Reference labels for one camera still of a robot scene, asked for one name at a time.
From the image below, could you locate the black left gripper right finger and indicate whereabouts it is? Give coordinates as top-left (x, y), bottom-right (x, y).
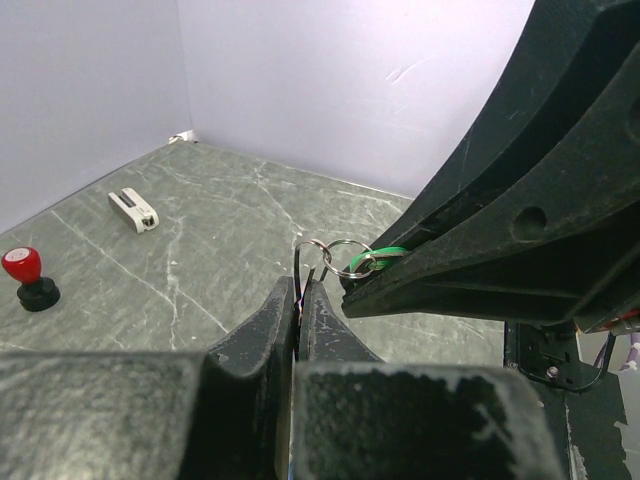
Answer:
top-left (292, 282), bottom-right (565, 479)

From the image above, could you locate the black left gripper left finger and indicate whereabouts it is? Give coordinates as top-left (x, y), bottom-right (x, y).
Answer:
top-left (1, 277), bottom-right (295, 479)

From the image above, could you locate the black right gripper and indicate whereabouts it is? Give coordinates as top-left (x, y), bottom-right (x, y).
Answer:
top-left (342, 52), bottom-right (639, 479)

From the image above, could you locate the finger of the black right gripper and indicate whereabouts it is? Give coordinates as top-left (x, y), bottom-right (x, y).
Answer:
top-left (372, 1), bottom-right (639, 250)

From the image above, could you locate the green key tag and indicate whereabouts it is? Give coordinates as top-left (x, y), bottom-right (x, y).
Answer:
top-left (349, 246), bottom-right (408, 280)

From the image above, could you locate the silver metal keyring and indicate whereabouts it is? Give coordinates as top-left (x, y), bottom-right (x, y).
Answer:
top-left (293, 239), bottom-right (322, 312)

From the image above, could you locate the white stapler remover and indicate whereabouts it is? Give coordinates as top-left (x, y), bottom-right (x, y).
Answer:
top-left (107, 187), bottom-right (159, 234)

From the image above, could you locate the red and black stamp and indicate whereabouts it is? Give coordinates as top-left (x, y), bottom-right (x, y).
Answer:
top-left (1, 246), bottom-right (61, 312)

